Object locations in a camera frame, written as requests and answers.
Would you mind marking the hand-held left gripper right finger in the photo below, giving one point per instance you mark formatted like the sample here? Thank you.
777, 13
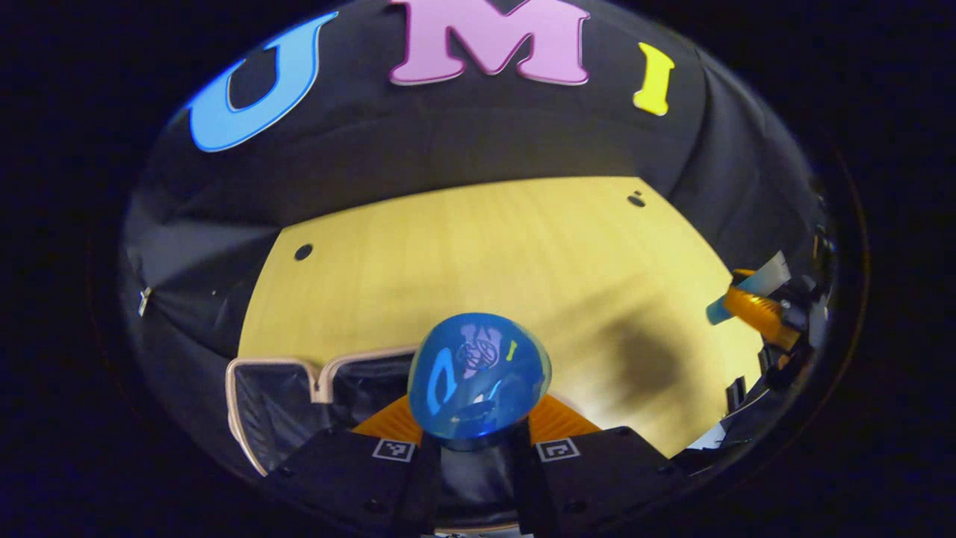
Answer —
532, 486

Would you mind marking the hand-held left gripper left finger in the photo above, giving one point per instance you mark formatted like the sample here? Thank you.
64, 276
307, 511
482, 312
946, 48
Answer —
426, 486

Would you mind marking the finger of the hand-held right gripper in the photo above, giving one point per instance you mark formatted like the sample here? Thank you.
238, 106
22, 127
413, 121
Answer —
743, 276
758, 314

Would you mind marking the blue jar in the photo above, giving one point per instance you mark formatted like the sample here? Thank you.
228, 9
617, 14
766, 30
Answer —
478, 373

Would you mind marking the beige pink suitcase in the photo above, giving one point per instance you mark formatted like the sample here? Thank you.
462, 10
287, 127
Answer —
276, 411

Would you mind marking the metal cloth clip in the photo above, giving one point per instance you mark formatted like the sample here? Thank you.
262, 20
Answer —
145, 301

